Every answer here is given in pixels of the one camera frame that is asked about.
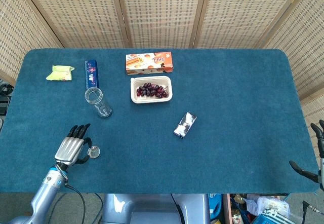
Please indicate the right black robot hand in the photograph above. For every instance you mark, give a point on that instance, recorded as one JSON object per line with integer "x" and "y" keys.
{"x": 322, "y": 168}

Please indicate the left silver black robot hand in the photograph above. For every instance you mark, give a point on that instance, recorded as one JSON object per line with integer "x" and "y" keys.
{"x": 68, "y": 149}

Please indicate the round jar lid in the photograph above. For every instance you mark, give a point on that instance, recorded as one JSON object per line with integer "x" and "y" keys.
{"x": 94, "y": 152}

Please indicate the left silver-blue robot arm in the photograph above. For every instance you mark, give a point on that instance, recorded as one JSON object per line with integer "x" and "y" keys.
{"x": 44, "y": 193}

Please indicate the clear glass jar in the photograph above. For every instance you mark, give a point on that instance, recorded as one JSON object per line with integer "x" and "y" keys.
{"x": 97, "y": 102}

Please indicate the white plastic bag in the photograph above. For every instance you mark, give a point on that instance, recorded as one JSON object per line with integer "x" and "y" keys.
{"x": 268, "y": 205}

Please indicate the blue striped box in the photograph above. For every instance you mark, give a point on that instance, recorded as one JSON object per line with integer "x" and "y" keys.
{"x": 274, "y": 217}

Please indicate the green yellow snack packet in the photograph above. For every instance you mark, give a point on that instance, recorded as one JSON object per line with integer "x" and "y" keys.
{"x": 59, "y": 73}

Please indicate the black electronic device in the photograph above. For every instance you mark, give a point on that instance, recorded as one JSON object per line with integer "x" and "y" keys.
{"x": 4, "y": 105}

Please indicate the long blue carton box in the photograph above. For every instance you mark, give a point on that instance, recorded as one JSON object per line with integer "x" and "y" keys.
{"x": 91, "y": 74}

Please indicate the beige rectangular food container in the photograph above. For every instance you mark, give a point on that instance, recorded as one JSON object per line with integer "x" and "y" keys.
{"x": 133, "y": 92}

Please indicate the bunch of red grapes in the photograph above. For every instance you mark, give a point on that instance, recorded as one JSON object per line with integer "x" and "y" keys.
{"x": 149, "y": 91}

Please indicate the silver-blue robot torso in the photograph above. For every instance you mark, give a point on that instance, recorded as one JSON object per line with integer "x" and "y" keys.
{"x": 152, "y": 208}

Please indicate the blue plastic container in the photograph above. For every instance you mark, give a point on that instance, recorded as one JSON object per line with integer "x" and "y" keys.
{"x": 215, "y": 205}

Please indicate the orange biscuit box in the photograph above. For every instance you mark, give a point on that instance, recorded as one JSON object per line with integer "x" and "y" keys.
{"x": 149, "y": 63}

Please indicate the small black purple box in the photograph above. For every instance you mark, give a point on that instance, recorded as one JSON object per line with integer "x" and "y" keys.
{"x": 184, "y": 125}

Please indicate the blue table cloth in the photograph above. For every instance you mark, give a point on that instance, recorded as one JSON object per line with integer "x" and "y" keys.
{"x": 202, "y": 158}

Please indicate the woven bamboo folding screen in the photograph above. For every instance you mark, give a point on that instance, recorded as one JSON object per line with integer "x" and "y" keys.
{"x": 162, "y": 11}

